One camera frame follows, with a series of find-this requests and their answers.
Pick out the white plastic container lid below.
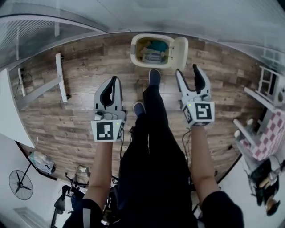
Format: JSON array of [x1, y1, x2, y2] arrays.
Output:
[[172, 37, 189, 73]]

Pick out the person's black shirt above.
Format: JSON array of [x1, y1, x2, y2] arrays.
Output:
[[63, 191, 245, 228]]

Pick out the dark blue clog shoe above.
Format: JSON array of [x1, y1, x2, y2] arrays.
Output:
[[133, 102, 147, 117], [148, 69, 162, 87]]

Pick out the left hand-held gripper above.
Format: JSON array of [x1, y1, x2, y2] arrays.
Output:
[[90, 76, 129, 143]]

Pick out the white stool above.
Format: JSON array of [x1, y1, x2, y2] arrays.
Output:
[[232, 118, 262, 153]]

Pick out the person's left forearm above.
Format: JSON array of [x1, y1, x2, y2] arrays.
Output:
[[85, 140, 117, 215]]

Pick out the black standing fan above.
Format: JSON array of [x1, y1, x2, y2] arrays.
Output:
[[8, 162, 34, 201]]

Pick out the black office chair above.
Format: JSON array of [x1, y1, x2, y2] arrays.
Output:
[[50, 184, 77, 228]]

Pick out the person's right forearm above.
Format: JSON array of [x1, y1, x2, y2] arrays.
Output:
[[190, 125, 221, 203]]

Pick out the black floor cable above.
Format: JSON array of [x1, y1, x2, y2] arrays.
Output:
[[14, 73, 33, 99]]

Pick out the person's black trousers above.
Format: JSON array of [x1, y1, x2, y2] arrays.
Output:
[[116, 84, 199, 228]]

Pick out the clear plastic bag with items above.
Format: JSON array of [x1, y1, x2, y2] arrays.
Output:
[[28, 151, 56, 175]]

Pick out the cream lidded waste bin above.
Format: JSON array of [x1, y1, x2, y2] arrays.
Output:
[[130, 33, 179, 69]]

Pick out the white desk leg frame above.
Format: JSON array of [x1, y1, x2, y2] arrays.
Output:
[[17, 53, 69, 110]]

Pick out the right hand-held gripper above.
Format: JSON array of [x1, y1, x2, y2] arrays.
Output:
[[175, 64, 216, 128]]

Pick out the white desk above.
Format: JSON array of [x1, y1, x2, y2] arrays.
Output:
[[0, 67, 36, 149]]

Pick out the pink checkered cloth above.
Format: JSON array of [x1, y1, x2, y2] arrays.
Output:
[[242, 108, 285, 161]]

